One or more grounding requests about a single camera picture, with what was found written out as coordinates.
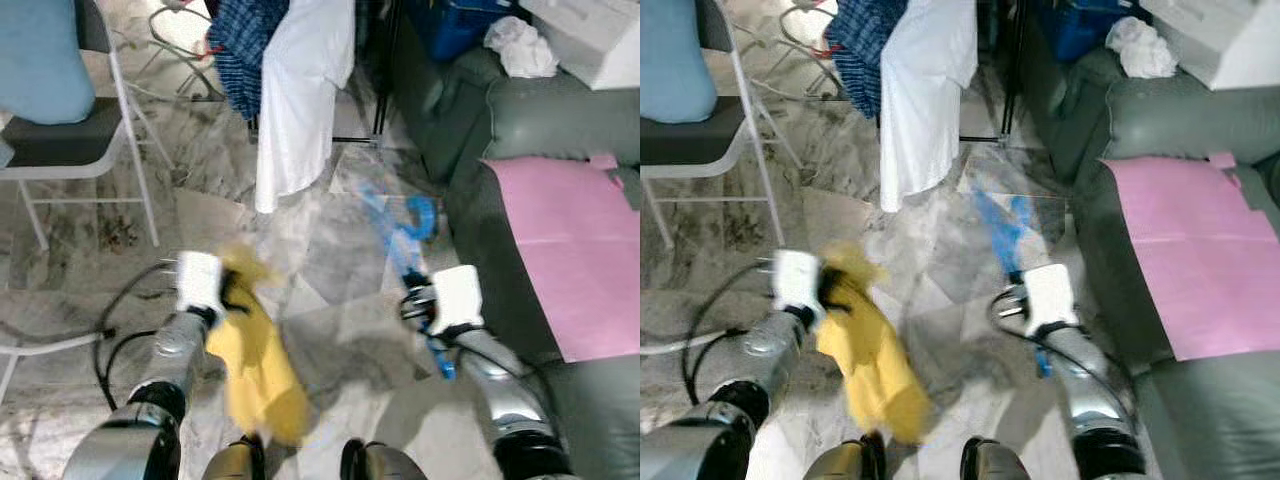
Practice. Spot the yellow polo shirt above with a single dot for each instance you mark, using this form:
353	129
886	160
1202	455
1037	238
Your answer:
255	370
870	360

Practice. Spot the blue plastic clothes hanger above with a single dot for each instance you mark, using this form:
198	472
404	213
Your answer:
420	215
1000	230

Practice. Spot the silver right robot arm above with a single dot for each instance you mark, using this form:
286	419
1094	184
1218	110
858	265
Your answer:
1085	380
500	380

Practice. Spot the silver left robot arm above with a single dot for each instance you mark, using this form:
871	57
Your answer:
770	345
175	345

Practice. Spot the robot right leg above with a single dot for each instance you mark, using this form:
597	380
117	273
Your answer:
385	462
995	462

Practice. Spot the robot leg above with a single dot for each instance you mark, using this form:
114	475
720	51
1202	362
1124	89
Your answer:
235	460
995	462
845	460
385	462

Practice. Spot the robot left leg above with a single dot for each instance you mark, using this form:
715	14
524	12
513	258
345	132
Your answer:
235	460
845	460

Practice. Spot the pink mat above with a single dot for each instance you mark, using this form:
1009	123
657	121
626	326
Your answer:
1190	260
580	260

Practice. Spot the white shirt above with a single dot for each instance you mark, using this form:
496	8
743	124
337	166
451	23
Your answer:
300	100
925	100

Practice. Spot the black clothes drying rack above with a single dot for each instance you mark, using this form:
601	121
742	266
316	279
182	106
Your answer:
385	80
1012	70

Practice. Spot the grey-green sofa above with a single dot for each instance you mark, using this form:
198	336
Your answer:
1180	115
560	115

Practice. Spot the blue plaid shirt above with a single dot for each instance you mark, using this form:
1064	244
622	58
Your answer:
245	50
860	50

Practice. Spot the white crumpled cloth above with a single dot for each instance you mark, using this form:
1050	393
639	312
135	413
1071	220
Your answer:
525	50
1145	50

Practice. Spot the blue storage bin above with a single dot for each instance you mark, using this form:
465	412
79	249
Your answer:
1085	30
460	30

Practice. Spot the light blue cushion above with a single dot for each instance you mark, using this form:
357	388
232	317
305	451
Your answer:
670	60
40	60

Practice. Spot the white box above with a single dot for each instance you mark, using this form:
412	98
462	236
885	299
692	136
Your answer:
590	40
1215	40

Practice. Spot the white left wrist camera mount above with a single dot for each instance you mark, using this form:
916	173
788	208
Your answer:
198	280
797	280

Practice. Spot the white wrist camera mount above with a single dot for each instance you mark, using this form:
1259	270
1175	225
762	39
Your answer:
1050	298
797	280
198	280
458	298

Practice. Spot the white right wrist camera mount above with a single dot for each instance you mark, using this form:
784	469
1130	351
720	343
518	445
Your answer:
1050	298
458	298

